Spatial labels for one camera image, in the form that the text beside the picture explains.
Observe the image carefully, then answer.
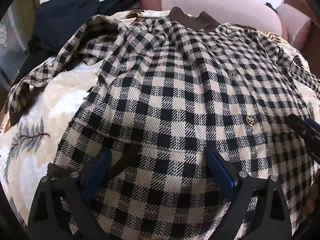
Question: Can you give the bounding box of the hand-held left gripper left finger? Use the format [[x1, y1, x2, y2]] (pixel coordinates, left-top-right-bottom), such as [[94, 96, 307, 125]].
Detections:
[[27, 149, 113, 240]]

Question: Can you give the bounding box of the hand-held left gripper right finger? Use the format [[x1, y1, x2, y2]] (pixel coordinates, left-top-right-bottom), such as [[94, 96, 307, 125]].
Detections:
[[205, 147, 293, 240]]

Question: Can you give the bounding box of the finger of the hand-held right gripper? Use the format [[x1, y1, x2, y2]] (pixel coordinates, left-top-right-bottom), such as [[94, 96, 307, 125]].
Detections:
[[286, 114, 320, 164]]

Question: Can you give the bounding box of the black and beige checkered coat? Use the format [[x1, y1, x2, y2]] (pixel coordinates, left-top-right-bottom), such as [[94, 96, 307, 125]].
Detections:
[[7, 6, 320, 240]]

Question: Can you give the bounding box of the beige leaf-print blanket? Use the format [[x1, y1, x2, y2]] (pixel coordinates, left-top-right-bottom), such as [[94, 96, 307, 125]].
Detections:
[[0, 9, 318, 230]]

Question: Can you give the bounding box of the navy garment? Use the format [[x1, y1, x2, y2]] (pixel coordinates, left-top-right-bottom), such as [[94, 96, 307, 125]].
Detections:
[[14, 0, 112, 85]]

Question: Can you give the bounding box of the glass door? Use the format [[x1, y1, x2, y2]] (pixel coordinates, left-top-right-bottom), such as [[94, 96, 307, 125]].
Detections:
[[0, 0, 40, 90]]

